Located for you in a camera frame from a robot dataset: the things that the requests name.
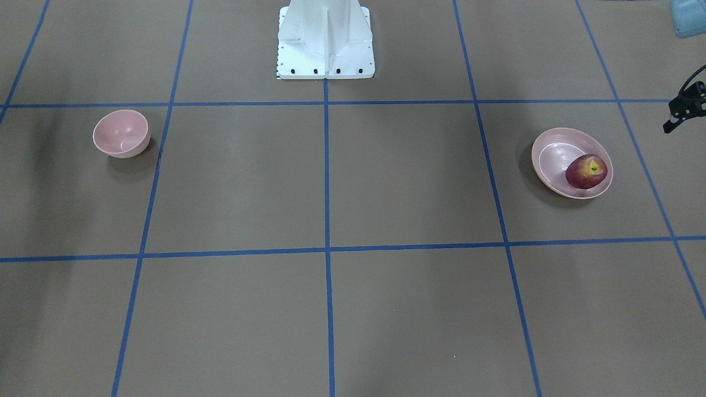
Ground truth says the red apple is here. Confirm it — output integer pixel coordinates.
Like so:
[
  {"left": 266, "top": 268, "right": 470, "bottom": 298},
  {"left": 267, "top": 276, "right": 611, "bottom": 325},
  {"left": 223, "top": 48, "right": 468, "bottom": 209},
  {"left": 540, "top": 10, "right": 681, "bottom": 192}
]
[{"left": 565, "top": 154, "right": 608, "bottom": 190}]

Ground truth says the pink bowl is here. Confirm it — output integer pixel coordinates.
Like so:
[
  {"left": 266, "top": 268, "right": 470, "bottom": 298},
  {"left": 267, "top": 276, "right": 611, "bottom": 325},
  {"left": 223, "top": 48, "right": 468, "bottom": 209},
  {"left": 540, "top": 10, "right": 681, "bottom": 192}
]
[{"left": 92, "top": 110, "right": 151, "bottom": 159}]

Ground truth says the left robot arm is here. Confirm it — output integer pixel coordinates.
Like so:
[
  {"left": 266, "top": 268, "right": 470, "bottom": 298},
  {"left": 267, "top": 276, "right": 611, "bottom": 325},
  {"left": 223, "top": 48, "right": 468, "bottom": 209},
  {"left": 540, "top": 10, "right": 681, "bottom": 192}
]
[{"left": 669, "top": 1, "right": 705, "bottom": 38}]

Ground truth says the pink plate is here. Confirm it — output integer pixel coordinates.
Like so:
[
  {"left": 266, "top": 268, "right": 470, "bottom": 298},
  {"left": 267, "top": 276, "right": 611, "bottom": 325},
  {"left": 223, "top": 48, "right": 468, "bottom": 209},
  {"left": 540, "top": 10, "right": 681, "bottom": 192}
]
[{"left": 531, "top": 127, "right": 614, "bottom": 200}]

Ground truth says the white pedestal column with base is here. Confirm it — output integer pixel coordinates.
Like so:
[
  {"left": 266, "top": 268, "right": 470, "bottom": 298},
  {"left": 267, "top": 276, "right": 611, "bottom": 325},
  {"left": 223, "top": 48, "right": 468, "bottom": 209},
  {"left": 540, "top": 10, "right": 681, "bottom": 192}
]
[{"left": 276, "top": 1, "right": 376, "bottom": 80}]

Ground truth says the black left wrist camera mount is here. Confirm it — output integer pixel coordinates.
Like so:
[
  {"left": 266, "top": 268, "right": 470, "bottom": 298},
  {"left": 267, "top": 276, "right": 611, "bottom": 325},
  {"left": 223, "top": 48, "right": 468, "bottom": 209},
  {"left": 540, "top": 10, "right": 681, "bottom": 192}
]
[{"left": 662, "top": 81, "right": 705, "bottom": 134}]

